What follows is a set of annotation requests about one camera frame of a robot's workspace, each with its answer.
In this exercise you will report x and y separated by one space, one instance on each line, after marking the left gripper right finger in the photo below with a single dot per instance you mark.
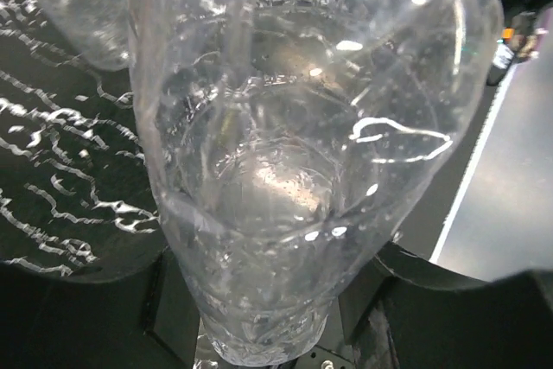
402 311

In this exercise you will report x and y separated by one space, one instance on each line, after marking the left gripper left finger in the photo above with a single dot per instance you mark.
137 314

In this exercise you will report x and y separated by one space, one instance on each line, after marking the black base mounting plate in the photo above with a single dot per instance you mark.
425 229

